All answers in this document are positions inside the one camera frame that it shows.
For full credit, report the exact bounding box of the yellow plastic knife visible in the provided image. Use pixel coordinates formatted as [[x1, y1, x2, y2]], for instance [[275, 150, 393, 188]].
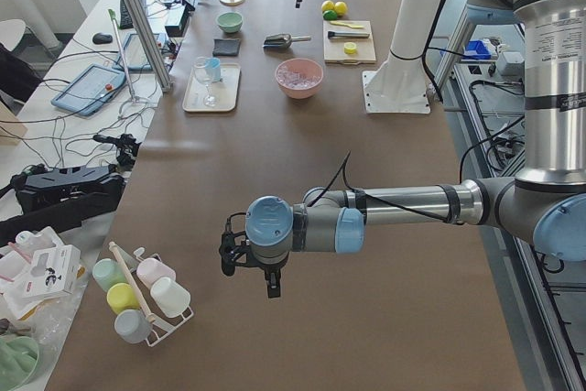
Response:
[[330, 20, 364, 29]]

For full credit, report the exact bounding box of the stainless steel ice scoop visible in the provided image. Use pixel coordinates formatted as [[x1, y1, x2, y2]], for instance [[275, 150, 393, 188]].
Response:
[[262, 33, 311, 49]]

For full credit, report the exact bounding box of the upper yellow lemon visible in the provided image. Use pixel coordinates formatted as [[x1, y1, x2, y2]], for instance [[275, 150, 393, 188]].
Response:
[[334, 1, 348, 16]]

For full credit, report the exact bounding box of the cream rabbit serving tray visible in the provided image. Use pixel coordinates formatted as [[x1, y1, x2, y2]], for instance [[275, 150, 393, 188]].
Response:
[[182, 62, 241, 113]]

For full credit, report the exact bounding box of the grey cup on rack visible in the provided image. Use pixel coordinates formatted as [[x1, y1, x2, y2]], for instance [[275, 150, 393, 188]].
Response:
[[114, 310, 152, 344]]

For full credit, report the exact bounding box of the white wire cup rack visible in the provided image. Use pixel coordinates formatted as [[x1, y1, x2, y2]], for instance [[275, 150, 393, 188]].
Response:
[[108, 241, 195, 348]]

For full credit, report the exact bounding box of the pink bowl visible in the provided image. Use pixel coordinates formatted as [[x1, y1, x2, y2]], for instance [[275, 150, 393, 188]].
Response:
[[275, 58, 324, 99]]

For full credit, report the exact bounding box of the lower yellow lemon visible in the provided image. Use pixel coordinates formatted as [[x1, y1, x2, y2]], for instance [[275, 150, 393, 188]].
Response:
[[321, 0, 334, 12]]

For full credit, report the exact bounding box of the blue teach pendant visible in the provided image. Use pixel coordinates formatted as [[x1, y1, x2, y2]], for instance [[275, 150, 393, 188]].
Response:
[[51, 64, 126, 116], [116, 32, 167, 72]]

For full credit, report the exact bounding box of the green cup on rack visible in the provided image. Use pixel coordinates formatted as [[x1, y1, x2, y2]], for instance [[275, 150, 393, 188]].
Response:
[[92, 258, 126, 292]]

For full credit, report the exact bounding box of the light blue plastic cup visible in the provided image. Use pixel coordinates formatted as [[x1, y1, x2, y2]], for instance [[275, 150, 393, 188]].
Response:
[[206, 57, 222, 82]]

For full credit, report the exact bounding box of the black computer mouse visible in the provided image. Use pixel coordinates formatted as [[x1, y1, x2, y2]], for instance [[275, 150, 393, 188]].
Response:
[[92, 32, 114, 45]]

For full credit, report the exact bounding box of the aluminium frame post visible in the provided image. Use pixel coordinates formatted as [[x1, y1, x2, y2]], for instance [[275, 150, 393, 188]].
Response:
[[124, 0, 172, 92]]

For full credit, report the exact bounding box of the green bowl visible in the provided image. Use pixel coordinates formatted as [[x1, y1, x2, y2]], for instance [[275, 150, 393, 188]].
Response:
[[216, 12, 244, 34]]

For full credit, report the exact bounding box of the yellow lemon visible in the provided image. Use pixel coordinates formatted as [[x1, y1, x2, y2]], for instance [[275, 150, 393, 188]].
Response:
[[321, 0, 334, 12], [334, 1, 348, 16]]

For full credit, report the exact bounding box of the green lime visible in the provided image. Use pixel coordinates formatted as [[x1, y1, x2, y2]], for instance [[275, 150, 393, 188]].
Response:
[[322, 10, 338, 21]]

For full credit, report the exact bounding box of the wooden cutting board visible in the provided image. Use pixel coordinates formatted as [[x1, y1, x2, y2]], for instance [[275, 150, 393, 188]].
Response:
[[323, 20, 376, 64]]

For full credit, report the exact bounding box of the white cup on rack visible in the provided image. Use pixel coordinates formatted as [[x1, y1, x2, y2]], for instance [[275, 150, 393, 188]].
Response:
[[150, 277, 191, 318]]

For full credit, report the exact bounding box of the clear wine glass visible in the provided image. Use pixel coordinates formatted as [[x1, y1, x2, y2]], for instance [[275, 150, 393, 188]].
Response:
[[193, 57, 216, 107]]

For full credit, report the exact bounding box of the pink cup on rack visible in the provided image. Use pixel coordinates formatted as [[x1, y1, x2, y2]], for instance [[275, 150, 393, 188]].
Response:
[[136, 257, 176, 288]]

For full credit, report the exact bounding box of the half lemon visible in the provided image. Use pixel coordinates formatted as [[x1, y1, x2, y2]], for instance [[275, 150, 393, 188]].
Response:
[[343, 42, 357, 54]]

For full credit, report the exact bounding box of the folded grey cloth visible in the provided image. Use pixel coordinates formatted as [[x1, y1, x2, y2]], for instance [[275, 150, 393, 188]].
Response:
[[212, 38, 241, 57]]

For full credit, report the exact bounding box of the yellow cup on rack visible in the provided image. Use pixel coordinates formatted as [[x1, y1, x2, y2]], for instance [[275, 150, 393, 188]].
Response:
[[106, 283, 140, 315]]

